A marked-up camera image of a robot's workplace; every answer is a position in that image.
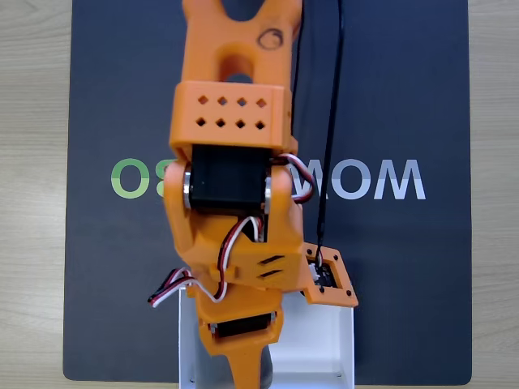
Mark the grey square USB hub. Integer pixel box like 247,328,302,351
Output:
257,346,274,388

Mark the white cardboard box bin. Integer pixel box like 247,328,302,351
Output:
178,283,356,389

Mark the dark grey WOWROBO mat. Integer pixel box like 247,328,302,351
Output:
62,0,474,385

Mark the red white black servo cable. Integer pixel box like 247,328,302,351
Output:
148,216,264,308
279,152,315,203

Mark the orange camera mount box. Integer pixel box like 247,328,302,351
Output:
302,242,358,306

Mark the black camera cable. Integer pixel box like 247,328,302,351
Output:
315,0,345,267

